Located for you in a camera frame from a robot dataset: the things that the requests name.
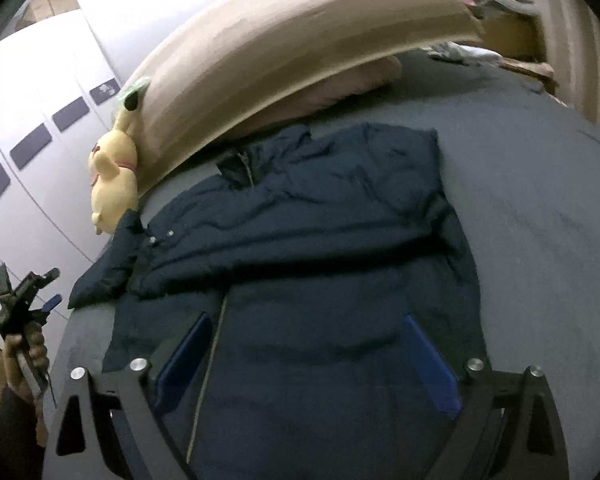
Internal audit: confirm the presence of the beige wooden headboard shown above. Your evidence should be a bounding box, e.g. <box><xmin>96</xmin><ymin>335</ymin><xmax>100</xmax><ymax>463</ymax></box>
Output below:
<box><xmin>125</xmin><ymin>0</ymin><xmax>486</xmax><ymax>196</ymax></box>

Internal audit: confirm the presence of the person's left forearm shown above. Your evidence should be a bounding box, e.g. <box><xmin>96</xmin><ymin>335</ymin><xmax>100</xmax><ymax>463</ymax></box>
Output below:
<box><xmin>0</xmin><ymin>385</ymin><xmax>49</xmax><ymax>480</ymax></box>

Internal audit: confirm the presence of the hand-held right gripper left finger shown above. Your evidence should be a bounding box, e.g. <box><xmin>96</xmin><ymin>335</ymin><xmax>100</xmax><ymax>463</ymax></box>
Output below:
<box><xmin>42</xmin><ymin>312</ymin><xmax>216</xmax><ymax>480</ymax></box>

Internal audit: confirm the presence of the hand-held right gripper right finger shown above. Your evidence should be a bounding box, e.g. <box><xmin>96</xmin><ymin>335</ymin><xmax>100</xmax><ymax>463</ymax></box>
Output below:
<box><xmin>402</xmin><ymin>314</ymin><xmax>572</xmax><ymax>480</ymax></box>

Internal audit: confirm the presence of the white wardrobe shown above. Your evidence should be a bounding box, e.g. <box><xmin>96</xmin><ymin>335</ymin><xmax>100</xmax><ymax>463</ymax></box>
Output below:
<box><xmin>0</xmin><ymin>7</ymin><xmax>127</xmax><ymax>333</ymax></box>

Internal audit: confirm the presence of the beige curtain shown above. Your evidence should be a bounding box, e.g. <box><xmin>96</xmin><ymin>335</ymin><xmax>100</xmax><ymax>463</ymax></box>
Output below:
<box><xmin>534</xmin><ymin>0</ymin><xmax>600</xmax><ymax>137</ymax></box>

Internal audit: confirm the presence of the grey bed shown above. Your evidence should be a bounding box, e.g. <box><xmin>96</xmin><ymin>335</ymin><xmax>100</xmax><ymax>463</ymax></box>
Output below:
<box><xmin>45</xmin><ymin>52</ymin><xmax>600</xmax><ymax>480</ymax></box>

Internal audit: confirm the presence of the person's left hand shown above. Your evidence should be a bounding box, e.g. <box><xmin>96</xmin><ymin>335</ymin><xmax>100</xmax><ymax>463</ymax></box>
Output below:
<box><xmin>2</xmin><ymin>321</ymin><xmax>49</xmax><ymax>405</ymax></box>

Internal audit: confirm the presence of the pink pillow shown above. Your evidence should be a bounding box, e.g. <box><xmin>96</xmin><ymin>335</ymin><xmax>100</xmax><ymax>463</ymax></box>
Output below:
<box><xmin>215</xmin><ymin>55</ymin><xmax>403</xmax><ymax>146</ymax></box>

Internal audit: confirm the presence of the brown paper bag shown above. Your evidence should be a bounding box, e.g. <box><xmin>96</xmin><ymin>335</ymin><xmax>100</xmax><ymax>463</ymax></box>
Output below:
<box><xmin>499</xmin><ymin>55</ymin><xmax>557</xmax><ymax>95</ymax></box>

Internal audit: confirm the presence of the white crumpled cloth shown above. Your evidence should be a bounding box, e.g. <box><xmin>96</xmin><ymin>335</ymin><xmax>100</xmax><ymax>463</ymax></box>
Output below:
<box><xmin>426</xmin><ymin>41</ymin><xmax>502</xmax><ymax>67</ymax></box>

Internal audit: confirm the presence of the yellow plush toy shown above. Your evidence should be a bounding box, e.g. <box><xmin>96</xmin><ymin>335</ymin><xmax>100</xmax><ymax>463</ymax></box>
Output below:
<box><xmin>87</xmin><ymin>87</ymin><xmax>149</xmax><ymax>236</ymax></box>

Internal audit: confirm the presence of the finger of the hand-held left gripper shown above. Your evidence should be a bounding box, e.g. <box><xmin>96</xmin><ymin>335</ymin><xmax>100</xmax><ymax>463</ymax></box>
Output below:
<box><xmin>30</xmin><ymin>294</ymin><xmax>64</xmax><ymax>323</ymax></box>
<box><xmin>27</xmin><ymin>268</ymin><xmax>61</xmax><ymax>288</ymax></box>

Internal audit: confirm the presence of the small patterned purple door panel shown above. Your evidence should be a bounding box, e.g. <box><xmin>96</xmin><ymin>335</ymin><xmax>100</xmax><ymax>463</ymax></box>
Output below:
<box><xmin>89</xmin><ymin>78</ymin><xmax>120</xmax><ymax>106</ymax></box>

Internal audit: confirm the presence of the pale green plastic piece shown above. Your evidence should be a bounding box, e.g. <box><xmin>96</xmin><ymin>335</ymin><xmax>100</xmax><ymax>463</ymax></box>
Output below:
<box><xmin>116</xmin><ymin>76</ymin><xmax>152</xmax><ymax>104</ymax></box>

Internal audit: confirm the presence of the navy padded jacket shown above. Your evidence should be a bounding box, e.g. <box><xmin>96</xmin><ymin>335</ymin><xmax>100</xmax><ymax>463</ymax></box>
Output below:
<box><xmin>67</xmin><ymin>124</ymin><xmax>487</xmax><ymax>480</ymax></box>

